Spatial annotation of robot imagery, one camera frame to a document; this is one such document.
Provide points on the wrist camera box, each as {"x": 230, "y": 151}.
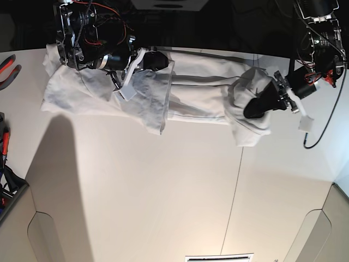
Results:
{"x": 126, "y": 91}
{"x": 300, "y": 112}

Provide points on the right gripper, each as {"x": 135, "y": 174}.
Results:
{"x": 120, "y": 59}

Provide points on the orange handled tool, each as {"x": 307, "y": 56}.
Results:
{"x": 6, "y": 137}

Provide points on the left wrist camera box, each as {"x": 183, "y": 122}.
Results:
{"x": 300, "y": 112}

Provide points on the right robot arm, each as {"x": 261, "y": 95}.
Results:
{"x": 93, "y": 35}

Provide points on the black tool tray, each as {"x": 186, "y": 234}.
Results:
{"x": 11, "y": 190}

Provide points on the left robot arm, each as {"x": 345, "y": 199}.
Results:
{"x": 323, "y": 58}

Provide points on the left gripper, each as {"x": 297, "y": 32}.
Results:
{"x": 303, "y": 83}

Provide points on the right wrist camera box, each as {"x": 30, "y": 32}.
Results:
{"x": 126, "y": 91}

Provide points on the white t-shirt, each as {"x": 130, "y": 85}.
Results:
{"x": 192, "y": 88}

